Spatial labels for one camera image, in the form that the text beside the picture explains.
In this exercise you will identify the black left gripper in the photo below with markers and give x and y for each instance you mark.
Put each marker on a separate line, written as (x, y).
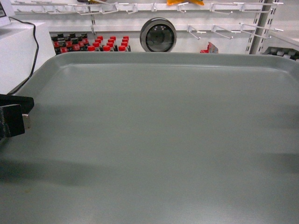
(11, 110)

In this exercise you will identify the grey rectangular serving tray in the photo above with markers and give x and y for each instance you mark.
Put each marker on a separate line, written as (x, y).
(156, 138)

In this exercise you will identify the black round barcode scanner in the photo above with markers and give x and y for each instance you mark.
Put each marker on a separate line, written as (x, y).
(158, 35)

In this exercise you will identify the orange snack bag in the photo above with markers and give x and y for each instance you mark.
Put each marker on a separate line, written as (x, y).
(177, 2)

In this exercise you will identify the red snack packet on shelf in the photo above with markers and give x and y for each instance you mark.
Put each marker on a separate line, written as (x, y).
(211, 49)

